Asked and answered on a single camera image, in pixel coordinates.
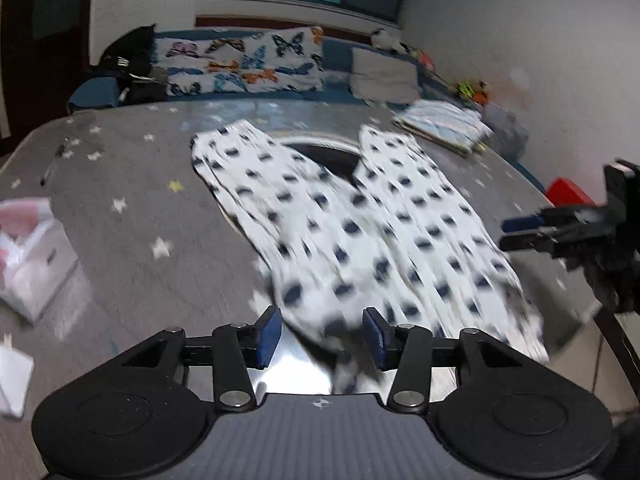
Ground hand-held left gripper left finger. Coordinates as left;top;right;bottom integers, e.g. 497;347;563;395
80;305;284;414

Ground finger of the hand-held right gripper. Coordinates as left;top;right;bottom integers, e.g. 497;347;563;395
498;230;603;261
501;208;607;234

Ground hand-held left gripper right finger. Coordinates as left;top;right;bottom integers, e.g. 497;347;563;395
362;306;561;414

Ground white polka-dot pants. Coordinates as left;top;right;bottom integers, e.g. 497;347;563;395
190;118;551;397

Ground red box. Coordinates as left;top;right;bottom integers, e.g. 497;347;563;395
544;177;597;207

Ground folded striped cloth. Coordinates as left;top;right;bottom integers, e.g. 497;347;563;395
392;99;494;157

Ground grey star tablecloth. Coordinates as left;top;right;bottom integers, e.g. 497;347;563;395
0;100;603;480

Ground black round induction hob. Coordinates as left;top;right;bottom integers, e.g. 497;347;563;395
284;142;364;187

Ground grey pillow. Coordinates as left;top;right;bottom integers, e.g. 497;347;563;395
349;45;424;106

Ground white tissue box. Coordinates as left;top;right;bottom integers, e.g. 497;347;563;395
0;220;80;324

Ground black and white plush toy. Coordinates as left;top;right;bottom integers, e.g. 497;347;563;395
369;27;409;54

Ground white crumpled tissue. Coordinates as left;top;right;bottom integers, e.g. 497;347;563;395
0;333;35;419

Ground blue sofa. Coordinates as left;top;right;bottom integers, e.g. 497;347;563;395
67;27;547;192

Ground black pen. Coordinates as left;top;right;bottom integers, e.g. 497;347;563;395
40;137;71;187

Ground butterfly print cushion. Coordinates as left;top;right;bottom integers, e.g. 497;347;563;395
152;26;326;97

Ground dark olive garment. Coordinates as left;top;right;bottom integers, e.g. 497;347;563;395
119;67;167;106

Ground black bag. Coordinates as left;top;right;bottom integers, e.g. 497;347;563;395
87;24;156;82

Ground dark wooden door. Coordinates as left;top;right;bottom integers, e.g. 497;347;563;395
0;0;96;137

